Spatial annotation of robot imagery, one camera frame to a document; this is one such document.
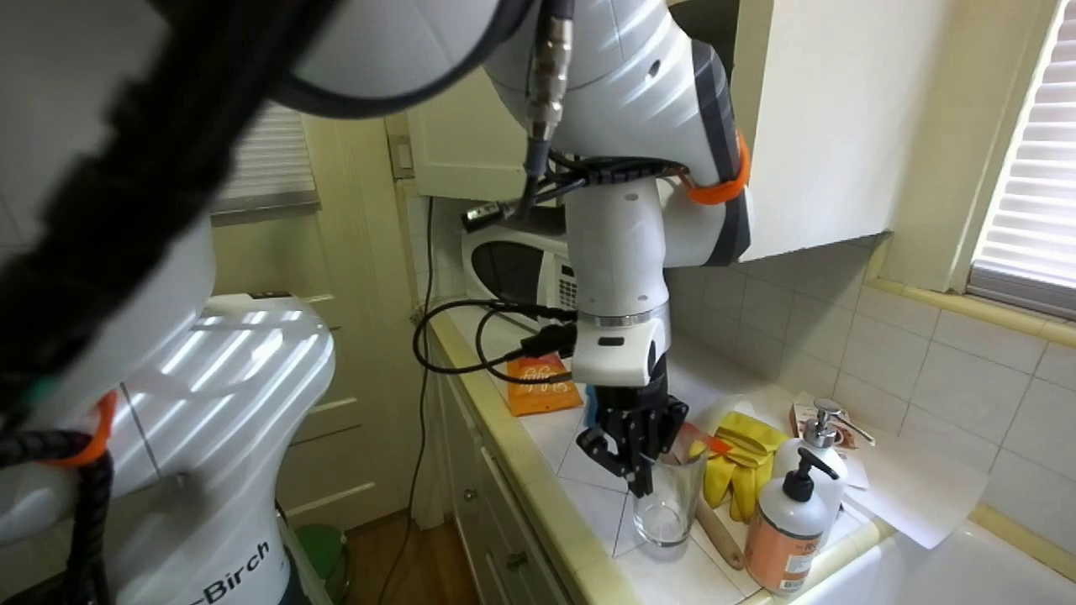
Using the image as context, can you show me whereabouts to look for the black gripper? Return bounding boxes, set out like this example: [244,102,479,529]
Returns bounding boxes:
[576,382,692,500]

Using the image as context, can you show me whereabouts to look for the clear drinking glass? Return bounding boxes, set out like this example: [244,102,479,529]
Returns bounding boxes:
[630,446,703,566]

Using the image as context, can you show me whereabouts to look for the yellow rubber gloves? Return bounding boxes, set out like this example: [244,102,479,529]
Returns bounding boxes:
[700,409,788,525]

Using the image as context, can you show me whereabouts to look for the soap pump bottle orange label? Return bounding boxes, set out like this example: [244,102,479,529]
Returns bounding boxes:
[743,446,845,598]

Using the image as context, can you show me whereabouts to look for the chrome sink faucet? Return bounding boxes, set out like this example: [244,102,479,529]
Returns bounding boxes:
[788,401,880,454]

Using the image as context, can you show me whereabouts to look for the cream base cabinet drawers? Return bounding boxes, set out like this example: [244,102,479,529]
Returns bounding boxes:
[431,334,584,605]

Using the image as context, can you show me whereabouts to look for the white microwave oven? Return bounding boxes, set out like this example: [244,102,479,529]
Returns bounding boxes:
[461,205,584,323]

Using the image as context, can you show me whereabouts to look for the white panelled door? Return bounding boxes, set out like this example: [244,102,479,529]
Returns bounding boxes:
[213,115,441,533]

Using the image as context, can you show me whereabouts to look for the white sink basin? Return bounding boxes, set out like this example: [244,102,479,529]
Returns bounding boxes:
[783,518,1076,605]

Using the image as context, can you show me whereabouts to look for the green bin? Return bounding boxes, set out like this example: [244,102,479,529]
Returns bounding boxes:
[295,520,352,602]

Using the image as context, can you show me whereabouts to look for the white window blind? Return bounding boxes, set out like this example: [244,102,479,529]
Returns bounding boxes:
[213,104,328,220]
[968,0,1076,323]

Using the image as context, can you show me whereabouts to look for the thin black cable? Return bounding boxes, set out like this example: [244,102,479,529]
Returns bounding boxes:
[409,198,583,530]

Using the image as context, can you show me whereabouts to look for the cream wall cabinet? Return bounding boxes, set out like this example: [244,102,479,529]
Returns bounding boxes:
[401,0,954,264]

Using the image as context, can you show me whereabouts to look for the black braided cable bundle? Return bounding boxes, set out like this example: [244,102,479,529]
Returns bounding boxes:
[0,0,348,605]

